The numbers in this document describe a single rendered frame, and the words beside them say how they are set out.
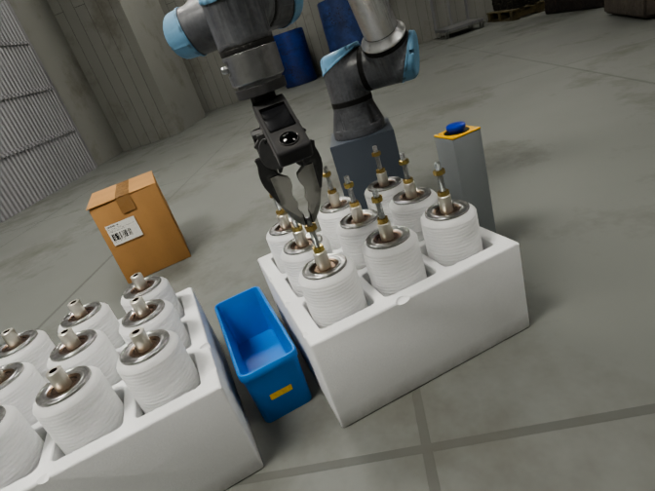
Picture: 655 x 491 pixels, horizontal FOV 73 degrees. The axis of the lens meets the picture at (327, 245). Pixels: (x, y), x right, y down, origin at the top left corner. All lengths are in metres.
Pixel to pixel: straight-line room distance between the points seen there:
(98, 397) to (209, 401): 0.15
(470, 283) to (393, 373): 0.20
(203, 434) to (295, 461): 0.16
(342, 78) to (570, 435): 0.95
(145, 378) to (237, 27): 0.49
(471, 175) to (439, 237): 0.28
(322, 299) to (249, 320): 0.40
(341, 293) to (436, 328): 0.18
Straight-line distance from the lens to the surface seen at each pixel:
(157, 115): 6.21
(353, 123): 1.26
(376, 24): 1.16
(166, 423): 0.71
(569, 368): 0.83
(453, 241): 0.77
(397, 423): 0.78
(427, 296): 0.74
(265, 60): 0.62
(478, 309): 0.81
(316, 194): 0.67
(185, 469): 0.77
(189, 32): 0.78
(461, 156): 0.99
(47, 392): 0.77
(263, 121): 0.61
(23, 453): 0.80
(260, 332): 1.09
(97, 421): 0.75
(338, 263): 0.71
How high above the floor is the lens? 0.58
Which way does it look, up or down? 24 degrees down
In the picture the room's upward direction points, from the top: 19 degrees counter-clockwise
